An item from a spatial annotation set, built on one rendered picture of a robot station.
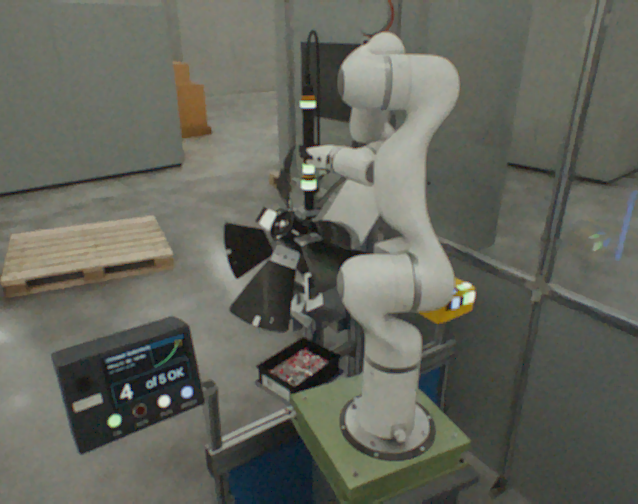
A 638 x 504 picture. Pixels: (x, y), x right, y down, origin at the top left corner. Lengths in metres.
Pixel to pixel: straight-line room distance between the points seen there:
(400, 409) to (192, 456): 1.64
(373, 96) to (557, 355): 1.36
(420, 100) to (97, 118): 6.31
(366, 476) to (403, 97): 0.75
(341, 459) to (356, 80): 0.76
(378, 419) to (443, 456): 0.16
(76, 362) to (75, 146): 6.08
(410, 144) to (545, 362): 1.31
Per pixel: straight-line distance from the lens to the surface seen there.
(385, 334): 1.04
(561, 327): 2.02
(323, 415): 1.26
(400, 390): 1.12
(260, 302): 1.74
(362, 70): 0.98
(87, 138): 7.12
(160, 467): 2.65
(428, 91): 1.01
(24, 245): 4.98
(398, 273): 0.99
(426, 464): 1.21
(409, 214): 0.99
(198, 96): 9.91
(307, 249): 1.66
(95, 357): 1.12
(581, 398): 2.10
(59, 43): 6.98
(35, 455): 2.92
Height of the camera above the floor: 1.85
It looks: 24 degrees down
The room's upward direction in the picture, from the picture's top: straight up
